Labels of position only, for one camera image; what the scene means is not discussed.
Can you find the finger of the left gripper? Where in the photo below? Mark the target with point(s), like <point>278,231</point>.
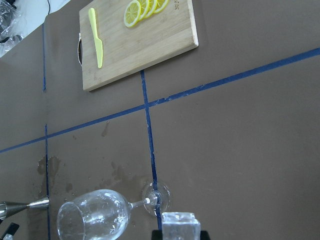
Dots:
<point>10,231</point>

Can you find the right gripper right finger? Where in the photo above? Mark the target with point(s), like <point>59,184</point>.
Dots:
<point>204,235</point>

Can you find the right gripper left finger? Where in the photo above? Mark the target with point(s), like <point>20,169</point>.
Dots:
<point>156,235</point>

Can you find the steel cocktail jigger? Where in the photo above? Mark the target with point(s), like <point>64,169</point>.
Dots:
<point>8,209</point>

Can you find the clear ice cube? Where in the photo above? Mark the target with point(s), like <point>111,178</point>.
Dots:
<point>180,226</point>

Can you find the clear wine glass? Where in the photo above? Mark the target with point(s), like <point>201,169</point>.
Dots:
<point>104,214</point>

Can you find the clear plastic bag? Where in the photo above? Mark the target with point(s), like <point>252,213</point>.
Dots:
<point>9,20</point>

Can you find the yellow plastic knife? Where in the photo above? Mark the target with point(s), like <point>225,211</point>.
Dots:
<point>97,41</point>

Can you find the bamboo cutting board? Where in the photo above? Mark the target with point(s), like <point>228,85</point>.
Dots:
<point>126,51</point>

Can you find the lemon slice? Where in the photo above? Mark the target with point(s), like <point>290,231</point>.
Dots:
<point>144,8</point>
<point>161,5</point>
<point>132,14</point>
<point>152,8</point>

